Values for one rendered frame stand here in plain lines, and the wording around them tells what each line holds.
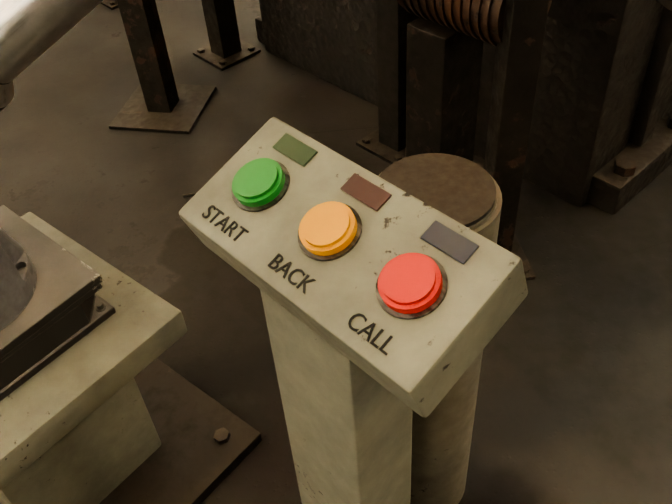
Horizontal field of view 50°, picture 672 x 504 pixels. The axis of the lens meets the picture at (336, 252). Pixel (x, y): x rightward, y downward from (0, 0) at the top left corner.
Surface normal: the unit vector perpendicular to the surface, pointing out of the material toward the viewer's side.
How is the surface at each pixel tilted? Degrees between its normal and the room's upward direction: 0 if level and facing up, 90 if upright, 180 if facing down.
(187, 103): 0
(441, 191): 0
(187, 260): 0
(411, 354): 20
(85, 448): 90
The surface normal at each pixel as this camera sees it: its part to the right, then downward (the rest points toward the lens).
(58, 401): -0.06, -0.72
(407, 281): -0.30, -0.50
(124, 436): 0.78, 0.41
